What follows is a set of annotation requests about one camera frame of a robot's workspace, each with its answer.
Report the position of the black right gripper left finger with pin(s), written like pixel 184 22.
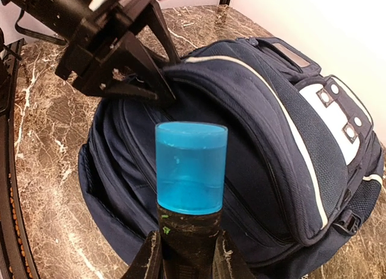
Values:
pixel 148 262

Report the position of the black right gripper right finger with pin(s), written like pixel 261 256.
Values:
pixel 228 261

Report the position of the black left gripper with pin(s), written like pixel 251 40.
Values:
pixel 102 46

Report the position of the black marker blue cap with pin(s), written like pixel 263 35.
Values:
pixel 190 171

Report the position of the navy blue student backpack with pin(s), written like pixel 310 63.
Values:
pixel 303 163

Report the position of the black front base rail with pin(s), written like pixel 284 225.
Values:
pixel 16 255

